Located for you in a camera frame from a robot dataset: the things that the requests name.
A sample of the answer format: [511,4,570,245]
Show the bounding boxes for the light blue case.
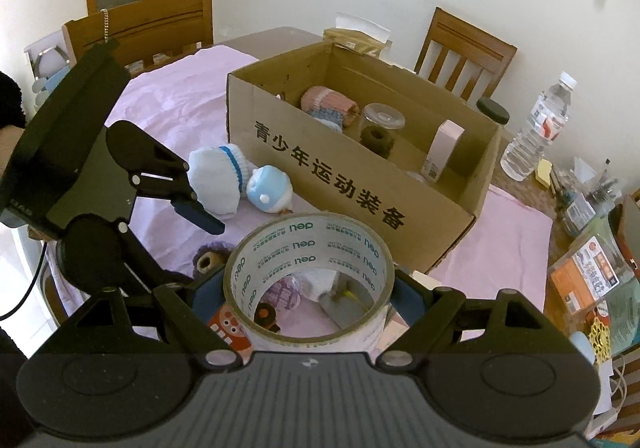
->
[569,331,596,365]

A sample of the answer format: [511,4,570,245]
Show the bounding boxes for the light blue figurine toy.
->
[246,164,294,214]

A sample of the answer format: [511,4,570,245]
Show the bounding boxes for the pink carton box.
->
[421,119,466,181]

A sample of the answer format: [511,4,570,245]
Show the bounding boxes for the pink tablecloth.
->
[47,44,555,364]

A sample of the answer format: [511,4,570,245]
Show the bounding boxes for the clear container with brown lid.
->
[547,195,640,324]

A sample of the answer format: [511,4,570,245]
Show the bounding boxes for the brown wooden chair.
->
[62,0,215,75]
[414,7,518,102]

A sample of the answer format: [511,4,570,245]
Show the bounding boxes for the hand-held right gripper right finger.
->
[376,269,572,370]

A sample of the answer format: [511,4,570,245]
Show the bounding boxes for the orange cartoon box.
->
[206,303,281,359]

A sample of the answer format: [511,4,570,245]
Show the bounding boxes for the clear plastic water bottle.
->
[500,71,572,182]

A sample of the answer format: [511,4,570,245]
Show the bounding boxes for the grey box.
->
[319,275,383,326]

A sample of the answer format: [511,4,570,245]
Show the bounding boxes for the pink knit sock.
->
[300,86,361,130]

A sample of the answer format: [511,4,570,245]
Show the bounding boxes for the black lid jar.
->
[476,97,511,125]

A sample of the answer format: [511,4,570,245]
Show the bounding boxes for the brown cardboard box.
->
[226,42,503,275]

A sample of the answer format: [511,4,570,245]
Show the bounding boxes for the yellow sticky notes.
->
[534,159,554,188]

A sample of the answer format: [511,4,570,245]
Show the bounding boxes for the green leaflet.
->
[595,273,640,359]

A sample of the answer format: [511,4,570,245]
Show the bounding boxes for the brown knitted ring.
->
[361,125,396,160]

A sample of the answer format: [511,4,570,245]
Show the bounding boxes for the clear packing tape roll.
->
[222,211,396,354]

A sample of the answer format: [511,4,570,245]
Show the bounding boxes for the white sock with blue stripe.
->
[187,143,256,220]

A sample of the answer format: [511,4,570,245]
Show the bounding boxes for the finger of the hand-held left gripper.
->
[131,138,226,236]
[112,222,196,291]

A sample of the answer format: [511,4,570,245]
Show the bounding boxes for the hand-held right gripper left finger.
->
[65,269,242,371]

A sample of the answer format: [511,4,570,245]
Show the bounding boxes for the brown tissue box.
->
[322,12,392,60]

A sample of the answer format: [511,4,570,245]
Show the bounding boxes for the clear pen holder jar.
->
[555,158,626,235]

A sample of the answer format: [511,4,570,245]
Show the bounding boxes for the black cable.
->
[0,233,51,321]

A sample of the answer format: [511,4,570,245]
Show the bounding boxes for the golden ornament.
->
[584,313,613,364]

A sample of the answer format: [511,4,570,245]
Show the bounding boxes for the clear glass cup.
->
[362,102,406,131]

